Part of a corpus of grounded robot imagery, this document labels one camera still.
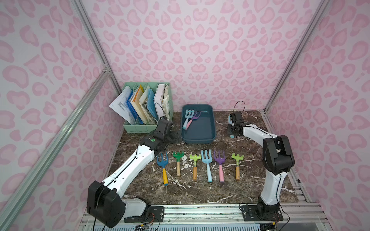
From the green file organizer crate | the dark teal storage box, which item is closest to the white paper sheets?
the green file organizer crate

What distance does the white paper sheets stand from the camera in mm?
954

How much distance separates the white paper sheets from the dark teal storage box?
380 mm

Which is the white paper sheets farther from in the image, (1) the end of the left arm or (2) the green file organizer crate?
(1) the end of the left arm

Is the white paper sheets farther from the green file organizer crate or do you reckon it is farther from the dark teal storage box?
the dark teal storage box
